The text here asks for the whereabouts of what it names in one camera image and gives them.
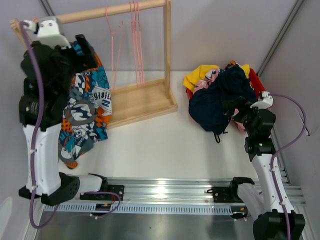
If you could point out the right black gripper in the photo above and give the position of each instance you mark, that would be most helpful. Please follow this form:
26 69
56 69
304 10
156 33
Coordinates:
241 104

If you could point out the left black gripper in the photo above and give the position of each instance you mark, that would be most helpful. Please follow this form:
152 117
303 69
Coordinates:
85 60

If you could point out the navy blue shorts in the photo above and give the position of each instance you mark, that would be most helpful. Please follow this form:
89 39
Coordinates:
215 100

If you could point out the orange black camouflage shorts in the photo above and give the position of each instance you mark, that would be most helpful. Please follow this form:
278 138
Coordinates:
231 64

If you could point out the yellow shorts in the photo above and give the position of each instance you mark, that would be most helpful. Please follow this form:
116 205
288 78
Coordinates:
190 80

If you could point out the blue orange patterned shorts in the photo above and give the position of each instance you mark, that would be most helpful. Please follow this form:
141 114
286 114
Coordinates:
86 115

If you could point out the pink hanger of camouflage shorts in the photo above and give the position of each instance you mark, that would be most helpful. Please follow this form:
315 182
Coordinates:
139 43

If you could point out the pink hanger of yellow shorts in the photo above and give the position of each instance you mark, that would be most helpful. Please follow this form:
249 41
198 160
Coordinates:
138 41

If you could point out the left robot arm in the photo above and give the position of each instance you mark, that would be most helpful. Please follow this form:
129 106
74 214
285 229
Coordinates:
45 95

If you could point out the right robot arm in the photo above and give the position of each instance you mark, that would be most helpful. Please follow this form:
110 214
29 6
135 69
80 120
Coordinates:
274 217

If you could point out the red plastic bin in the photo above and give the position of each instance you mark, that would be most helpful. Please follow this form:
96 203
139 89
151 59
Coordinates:
255 82

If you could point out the wooden clothes rack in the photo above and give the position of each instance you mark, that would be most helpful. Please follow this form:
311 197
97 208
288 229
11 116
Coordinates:
132 103

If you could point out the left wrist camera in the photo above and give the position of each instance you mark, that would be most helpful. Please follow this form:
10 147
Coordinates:
49 31

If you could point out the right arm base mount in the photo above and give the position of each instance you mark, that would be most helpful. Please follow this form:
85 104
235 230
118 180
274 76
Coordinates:
229 194

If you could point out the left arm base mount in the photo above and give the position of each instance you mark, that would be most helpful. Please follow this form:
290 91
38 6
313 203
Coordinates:
108 194

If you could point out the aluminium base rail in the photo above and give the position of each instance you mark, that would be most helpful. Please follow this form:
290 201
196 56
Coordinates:
162 196

